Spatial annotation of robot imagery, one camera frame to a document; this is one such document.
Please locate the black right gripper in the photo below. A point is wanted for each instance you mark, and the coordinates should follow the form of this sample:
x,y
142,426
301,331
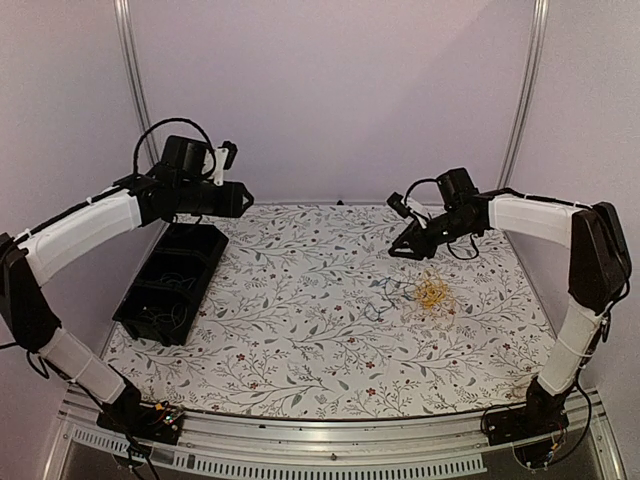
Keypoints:
x,y
417,240

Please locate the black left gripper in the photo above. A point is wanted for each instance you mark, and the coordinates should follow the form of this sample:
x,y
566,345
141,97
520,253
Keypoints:
x,y
232,204

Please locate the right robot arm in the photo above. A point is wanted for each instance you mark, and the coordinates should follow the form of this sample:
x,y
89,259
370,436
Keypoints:
x,y
598,272

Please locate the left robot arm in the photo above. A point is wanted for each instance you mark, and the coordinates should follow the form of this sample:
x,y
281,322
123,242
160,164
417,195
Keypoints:
x,y
177,169

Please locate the floral patterned table mat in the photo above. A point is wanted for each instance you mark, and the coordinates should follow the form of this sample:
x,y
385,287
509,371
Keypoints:
x,y
308,316

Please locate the black three-compartment bin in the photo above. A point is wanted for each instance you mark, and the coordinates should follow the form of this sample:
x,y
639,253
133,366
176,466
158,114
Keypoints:
x,y
164,298

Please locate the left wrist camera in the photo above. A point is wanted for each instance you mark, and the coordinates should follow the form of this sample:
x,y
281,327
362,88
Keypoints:
x,y
219,161

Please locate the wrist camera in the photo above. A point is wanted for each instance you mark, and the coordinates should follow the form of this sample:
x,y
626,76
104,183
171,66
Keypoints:
x,y
219,161
398,203

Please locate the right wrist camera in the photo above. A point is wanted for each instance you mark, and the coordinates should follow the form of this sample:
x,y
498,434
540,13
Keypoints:
x,y
398,203

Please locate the aluminium front rail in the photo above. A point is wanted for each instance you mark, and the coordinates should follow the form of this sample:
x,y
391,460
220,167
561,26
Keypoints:
x,y
221,446

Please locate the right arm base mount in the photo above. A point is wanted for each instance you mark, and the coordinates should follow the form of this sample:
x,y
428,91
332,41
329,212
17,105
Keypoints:
x,y
525,425

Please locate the left aluminium corner post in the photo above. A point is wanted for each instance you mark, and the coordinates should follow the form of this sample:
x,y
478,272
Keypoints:
x,y
126,36

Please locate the aluminium corner post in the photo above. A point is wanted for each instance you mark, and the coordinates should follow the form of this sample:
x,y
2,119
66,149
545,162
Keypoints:
x,y
532,65
126,36

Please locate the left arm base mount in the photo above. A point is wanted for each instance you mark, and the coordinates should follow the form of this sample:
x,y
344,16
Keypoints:
x,y
159,422

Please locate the right aluminium corner post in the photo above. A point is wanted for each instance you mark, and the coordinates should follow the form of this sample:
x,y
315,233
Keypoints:
x,y
532,65

